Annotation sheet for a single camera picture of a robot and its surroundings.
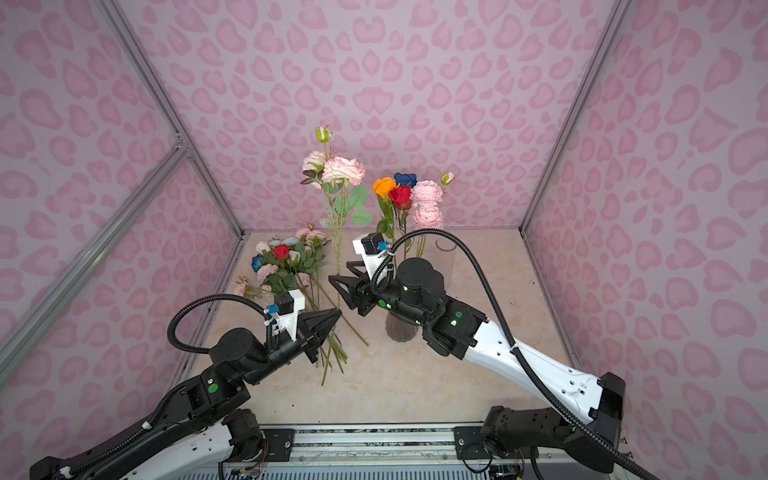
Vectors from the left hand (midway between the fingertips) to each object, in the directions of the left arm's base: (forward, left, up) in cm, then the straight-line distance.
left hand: (338, 308), depth 61 cm
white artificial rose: (+40, +34, -24) cm, 58 cm away
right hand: (+4, -1, +7) cm, 8 cm away
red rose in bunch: (+37, +27, -25) cm, 52 cm away
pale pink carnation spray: (+24, +38, -28) cm, 52 cm away
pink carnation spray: (+48, +18, -29) cm, 59 cm away
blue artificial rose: (+36, +37, -29) cm, 59 cm away
